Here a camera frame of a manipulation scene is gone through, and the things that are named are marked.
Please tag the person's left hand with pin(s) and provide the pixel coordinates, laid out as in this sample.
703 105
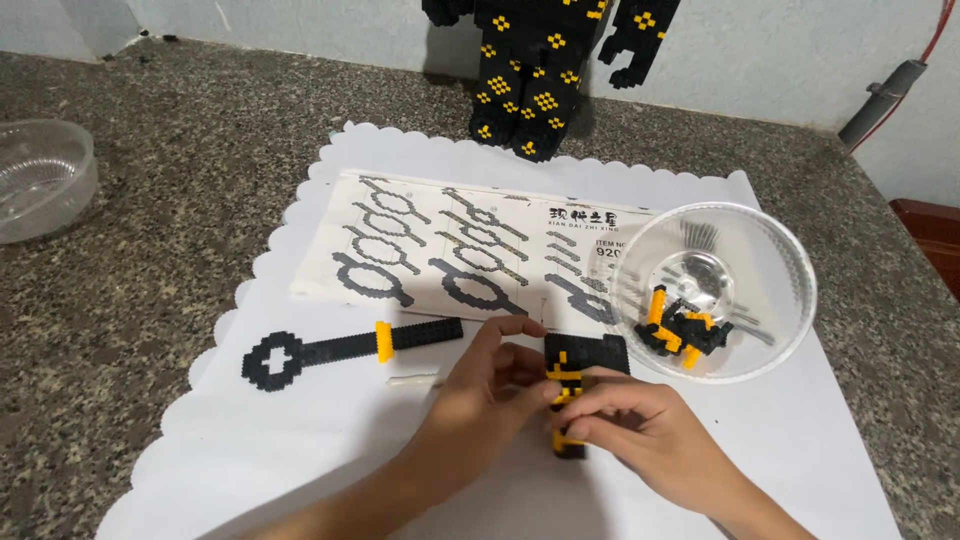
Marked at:
469 409

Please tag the person's right hand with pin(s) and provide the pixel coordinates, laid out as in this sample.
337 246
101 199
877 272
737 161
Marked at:
652 442

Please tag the black and yellow brick assembly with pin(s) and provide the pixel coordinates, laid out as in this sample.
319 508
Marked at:
574 367

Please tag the white brick separator tool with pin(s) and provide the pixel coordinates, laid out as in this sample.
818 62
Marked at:
412 380

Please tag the white scalloped paper mat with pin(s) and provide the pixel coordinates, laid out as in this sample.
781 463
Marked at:
390 420

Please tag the pile of black yellow bricks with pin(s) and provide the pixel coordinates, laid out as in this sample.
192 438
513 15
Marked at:
682 330

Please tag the black brick key with yellow band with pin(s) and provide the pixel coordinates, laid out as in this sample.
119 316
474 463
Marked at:
345 349

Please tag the clear plastic bowl with bricks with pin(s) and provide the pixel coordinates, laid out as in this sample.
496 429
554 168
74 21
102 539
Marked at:
712 292

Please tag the printed instruction sheet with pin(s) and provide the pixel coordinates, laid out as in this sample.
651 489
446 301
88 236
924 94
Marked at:
457 247

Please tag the red-brown wooden furniture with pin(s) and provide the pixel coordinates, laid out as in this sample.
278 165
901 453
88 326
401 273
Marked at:
930 240

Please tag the black yellow brick figure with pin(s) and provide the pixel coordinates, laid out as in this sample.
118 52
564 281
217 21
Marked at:
540 67

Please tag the grey pipe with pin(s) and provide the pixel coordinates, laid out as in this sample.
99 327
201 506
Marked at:
881 101

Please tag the empty clear plastic bowl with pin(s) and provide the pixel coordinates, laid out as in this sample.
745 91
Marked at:
41 180

